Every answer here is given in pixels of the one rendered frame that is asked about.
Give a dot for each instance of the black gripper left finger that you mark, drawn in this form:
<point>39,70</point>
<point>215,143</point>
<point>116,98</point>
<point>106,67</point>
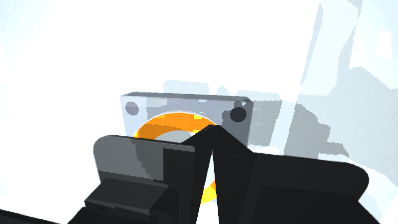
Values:
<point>183,166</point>

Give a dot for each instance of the orange round plate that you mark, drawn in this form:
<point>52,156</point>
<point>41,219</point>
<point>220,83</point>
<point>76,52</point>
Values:
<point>178,126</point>

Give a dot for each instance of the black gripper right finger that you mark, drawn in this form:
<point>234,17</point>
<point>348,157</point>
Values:
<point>240,174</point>

